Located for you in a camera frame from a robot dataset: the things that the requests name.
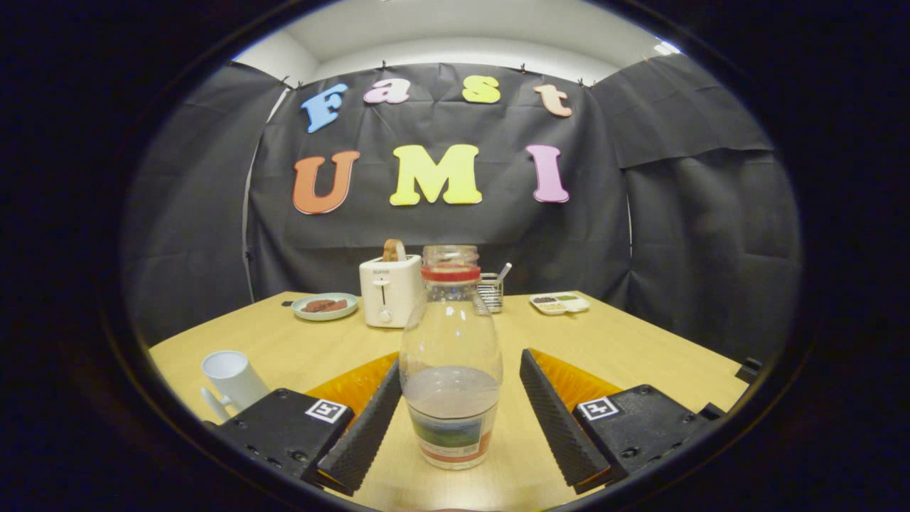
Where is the metal wire utensil holder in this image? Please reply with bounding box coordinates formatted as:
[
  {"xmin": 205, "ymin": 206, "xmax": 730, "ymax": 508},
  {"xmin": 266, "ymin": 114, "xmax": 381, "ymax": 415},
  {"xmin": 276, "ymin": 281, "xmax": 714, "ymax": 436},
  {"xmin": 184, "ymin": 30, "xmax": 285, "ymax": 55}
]
[{"xmin": 478, "ymin": 273, "xmax": 504, "ymax": 314}]

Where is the white cup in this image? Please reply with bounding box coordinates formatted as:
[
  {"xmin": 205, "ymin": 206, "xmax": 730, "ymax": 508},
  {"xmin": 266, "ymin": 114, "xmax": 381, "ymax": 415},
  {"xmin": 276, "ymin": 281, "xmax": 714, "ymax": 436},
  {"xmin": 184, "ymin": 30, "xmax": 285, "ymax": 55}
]
[{"xmin": 200, "ymin": 350, "xmax": 271, "ymax": 424}]

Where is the white toaster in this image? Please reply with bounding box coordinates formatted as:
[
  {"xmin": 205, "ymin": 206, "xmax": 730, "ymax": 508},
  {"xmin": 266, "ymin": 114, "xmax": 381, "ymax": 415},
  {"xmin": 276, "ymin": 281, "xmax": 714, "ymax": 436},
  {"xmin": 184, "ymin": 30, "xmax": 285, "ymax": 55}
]
[{"xmin": 359, "ymin": 255, "xmax": 424, "ymax": 329}]

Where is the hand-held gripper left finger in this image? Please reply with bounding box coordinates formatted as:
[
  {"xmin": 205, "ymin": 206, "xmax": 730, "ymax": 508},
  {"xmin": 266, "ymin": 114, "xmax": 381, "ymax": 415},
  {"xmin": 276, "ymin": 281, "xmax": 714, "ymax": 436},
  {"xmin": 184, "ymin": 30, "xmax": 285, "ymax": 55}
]
[{"xmin": 210, "ymin": 352, "xmax": 402, "ymax": 497}]

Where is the white divided dish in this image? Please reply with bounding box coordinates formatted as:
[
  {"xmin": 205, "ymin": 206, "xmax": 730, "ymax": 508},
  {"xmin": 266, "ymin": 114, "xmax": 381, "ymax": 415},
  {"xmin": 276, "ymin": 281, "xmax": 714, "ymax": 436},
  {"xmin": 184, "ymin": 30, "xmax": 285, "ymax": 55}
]
[{"xmin": 529, "ymin": 292, "xmax": 591, "ymax": 316}]

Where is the clear plastic juice bottle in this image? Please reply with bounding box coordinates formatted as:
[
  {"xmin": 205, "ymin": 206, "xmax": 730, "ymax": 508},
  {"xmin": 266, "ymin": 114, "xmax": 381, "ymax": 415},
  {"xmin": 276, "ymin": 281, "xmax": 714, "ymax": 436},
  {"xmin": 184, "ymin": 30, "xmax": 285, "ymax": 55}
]
[{"xmin": 398, "ymin": 245, "xmax": 504, "ymax": 471}]

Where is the green plate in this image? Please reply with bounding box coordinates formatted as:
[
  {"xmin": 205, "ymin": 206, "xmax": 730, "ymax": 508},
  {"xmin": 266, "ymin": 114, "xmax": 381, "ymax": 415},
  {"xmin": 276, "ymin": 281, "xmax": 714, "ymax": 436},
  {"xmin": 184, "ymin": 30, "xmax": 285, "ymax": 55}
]
[{"xmin": 291, "ymin": 292, "xmax": 360, "ymax": 322}]

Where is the wooden table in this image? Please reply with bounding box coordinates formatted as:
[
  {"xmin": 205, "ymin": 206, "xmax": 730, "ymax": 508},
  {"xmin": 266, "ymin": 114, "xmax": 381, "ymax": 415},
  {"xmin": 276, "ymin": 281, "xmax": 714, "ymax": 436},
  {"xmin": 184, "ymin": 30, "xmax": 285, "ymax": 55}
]
[{"xmin": 149, "ymin": 290, "xmax": 751, "ymax": 512}]

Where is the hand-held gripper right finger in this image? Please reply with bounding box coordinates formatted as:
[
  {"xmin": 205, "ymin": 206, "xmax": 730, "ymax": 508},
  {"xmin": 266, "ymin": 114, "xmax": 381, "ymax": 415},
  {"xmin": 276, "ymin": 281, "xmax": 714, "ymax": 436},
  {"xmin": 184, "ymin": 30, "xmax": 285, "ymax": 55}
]
[{"xmin": 519, "ymin": 348, "xmax": 726, "ymax": 496}]

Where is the black backdrop cloth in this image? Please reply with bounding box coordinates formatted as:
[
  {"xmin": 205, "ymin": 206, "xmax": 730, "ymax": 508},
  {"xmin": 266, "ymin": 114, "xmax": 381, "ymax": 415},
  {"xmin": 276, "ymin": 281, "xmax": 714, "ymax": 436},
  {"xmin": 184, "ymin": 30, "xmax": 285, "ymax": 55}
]
[{"xmin": 121, "ymin": 53, "xmax": 804, "ymax": 363}]

